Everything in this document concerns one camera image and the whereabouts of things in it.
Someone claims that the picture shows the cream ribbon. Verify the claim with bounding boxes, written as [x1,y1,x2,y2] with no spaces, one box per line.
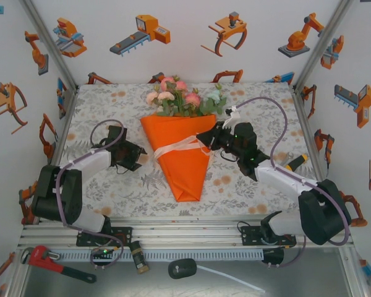
[152,135,211,168]

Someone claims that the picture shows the pink fake flower stem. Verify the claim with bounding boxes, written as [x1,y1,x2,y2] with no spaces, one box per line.
[159,75,189,117]
[184,88,203,118]

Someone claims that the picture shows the mint fake flower stem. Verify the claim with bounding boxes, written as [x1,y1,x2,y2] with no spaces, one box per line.
[200,82,228,116]

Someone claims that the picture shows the orange wrapping paper sheet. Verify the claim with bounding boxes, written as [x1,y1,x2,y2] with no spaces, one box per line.
[140,113,217,204]

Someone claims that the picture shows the peach fake flower stem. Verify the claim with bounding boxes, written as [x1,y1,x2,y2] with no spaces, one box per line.
[145,89,176,117]

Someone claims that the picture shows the floral table cloth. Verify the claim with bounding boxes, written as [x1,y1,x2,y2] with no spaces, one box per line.
[48,82,328,217]

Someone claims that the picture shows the silver open-end spanner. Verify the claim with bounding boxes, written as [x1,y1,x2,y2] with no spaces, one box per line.
[278,151,295,166]

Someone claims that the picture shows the yellow black screwdriver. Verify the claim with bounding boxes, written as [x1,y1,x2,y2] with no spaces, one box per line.
[286,153,309,173]

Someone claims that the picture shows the small brown bottle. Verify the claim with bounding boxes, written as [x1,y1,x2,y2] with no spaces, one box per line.
[129,240,154,275]

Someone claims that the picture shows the small circuit board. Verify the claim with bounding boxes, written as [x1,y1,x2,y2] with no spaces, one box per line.
[91,247,115,262]

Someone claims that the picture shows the black computer mouse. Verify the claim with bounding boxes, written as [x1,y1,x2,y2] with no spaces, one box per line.
[168,258,198,280]

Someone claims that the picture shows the red pipe wrench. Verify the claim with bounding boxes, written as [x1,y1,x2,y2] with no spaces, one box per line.
[20,246,97,284]

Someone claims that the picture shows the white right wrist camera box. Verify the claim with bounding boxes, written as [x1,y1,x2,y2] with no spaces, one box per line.
[224,105,241,129]

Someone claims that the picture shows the aluminium side rail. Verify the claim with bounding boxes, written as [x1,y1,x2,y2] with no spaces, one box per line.
[292,83,339,223]
[38,85,80,225]

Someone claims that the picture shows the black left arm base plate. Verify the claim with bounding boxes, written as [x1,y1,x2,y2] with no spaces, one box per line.
[76,226,134,248]

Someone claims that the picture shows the aluminium table rail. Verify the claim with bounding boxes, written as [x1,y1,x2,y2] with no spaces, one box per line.
[17,215,355,250]

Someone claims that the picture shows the white slotted cable duct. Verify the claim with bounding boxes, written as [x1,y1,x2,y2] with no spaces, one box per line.
[54,249,265,261]

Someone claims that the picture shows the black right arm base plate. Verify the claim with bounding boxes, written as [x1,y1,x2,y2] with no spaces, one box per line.
[240,225,297,248]

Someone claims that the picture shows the slanted aluminium frame post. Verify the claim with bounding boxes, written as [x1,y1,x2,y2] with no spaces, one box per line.
[292,0,356,90]
[18,0,79,90]

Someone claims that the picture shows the black round cable mount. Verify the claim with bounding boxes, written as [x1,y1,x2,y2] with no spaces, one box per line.
[262,248,284,266]

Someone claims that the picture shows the aluminium frame leg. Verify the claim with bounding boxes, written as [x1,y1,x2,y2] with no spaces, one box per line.
[4,247,32,297]
[338,247,370,297]

